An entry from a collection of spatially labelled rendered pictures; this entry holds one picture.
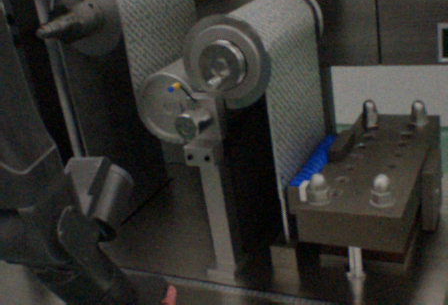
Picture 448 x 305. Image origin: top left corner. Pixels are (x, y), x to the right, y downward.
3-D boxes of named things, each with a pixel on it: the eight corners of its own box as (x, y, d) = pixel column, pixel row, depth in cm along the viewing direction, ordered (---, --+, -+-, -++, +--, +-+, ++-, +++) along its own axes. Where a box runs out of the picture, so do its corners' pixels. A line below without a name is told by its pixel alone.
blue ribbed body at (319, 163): (287, 201, 98) (284, 182, 97) (326, 148, 115) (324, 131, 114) (307, 203, 96) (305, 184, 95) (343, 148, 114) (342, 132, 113)
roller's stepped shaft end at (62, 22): (34, 44, 91) (28, 24, 90) (59, 34, 96) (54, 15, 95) (49, 43, 90) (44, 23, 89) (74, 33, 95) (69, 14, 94)
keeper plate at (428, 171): (422, 229, 102) (420, 172, 98) (431, 201, 110) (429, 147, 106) (437, 231, 101) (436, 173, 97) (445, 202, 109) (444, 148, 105)
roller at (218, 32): (196, 99, 95) (184, 28, 91) (260, 54, 116) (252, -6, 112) (263, 100, 90) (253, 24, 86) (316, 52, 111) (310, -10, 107)
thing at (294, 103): (279, 198, 97) (265, 90, 90) (323, 140, 116) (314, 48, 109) (282, 199, 97) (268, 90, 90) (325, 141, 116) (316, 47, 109)
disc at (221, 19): (191, 108, 97) (174, 17, 91) (192, 107, 97) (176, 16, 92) (276, 109, 90) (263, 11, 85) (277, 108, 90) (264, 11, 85)
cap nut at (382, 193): (367, 206, 88) (365, 179, 87) (373, 195, 91) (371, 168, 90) (392, 208, 87) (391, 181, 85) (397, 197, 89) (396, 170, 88)
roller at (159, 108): (144, 140, 104) (130, 73, 99) (211, 91, 125) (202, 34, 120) (205, 143, 98) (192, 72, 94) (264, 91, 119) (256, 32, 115)
